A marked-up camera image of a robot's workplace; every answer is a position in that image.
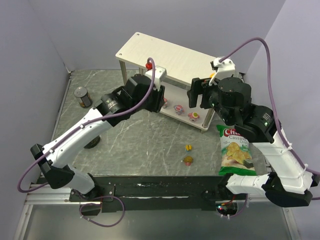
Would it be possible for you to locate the pink white toy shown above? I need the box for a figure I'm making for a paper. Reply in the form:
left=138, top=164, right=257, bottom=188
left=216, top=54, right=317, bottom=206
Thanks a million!
left=162, top=98, right=168, bottom=109

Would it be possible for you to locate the pink toy with blue bows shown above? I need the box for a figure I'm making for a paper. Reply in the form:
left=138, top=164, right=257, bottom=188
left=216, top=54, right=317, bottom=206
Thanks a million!
left=173, top=104, right=185, bottom=116

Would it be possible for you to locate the pink toy with green hat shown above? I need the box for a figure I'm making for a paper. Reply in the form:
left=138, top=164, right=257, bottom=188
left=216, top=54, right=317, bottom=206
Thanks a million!
left=187, top=112, right=200, bottom=122

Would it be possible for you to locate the olive brown pink toy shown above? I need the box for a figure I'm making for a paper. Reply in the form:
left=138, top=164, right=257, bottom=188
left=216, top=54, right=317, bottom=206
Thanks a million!
left=183, top=156, right=194, bottom=166

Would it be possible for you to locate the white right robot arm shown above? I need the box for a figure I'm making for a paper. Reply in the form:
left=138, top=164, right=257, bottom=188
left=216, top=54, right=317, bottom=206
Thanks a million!
left=187, top=77, right=320, bottom=208

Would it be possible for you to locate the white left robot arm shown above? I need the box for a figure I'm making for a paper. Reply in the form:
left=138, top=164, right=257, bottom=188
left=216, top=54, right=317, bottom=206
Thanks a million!
left=30, top=71, right=166, bottom=195

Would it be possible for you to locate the two-tier white wooden shelf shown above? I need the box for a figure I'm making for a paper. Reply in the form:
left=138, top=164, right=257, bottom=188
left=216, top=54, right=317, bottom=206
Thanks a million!
left=115, top=32, right=216, bottom=132

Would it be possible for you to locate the small yellow blue toy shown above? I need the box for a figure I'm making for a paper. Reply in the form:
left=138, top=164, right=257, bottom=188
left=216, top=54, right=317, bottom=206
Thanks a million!
left=185, top=144, right=193, bottom=153

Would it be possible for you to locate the green cassava chips bag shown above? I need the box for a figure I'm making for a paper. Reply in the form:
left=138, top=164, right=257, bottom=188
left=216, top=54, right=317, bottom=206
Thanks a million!
left=216, top=125, right=257, bottom=176

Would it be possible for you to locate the small dark metal can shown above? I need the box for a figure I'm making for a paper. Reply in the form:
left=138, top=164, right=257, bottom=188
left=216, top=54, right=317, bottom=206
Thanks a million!
left=73, top=86, right=93, bottom=108

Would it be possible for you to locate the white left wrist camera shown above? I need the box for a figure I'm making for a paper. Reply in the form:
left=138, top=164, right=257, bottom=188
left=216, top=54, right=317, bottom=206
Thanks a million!
left=144, top=65, right=167, bottom=92

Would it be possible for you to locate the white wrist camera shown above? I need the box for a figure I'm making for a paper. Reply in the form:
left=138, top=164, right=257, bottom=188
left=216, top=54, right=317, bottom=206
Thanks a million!
left=144, top=65, right=167, bottom=92
left=208, top=57, right=236, bottom=86

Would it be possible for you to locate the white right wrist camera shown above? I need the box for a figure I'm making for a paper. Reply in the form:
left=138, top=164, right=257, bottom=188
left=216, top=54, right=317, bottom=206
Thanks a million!
left=208, top=57, right=236, bottom=86

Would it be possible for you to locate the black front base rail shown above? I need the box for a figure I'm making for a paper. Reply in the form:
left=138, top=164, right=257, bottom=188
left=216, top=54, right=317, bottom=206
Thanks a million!
left=68, top=175, right=276, bottom=214

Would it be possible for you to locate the lower purple cable loop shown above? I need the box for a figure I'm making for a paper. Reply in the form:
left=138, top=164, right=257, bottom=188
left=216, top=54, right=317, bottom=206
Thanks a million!
left=79, top=195, right=126, bottom=228

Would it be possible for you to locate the aluminium frame rail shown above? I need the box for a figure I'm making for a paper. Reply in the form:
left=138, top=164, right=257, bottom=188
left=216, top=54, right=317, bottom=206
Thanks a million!
left=24, top=185, right=71, bottom=205

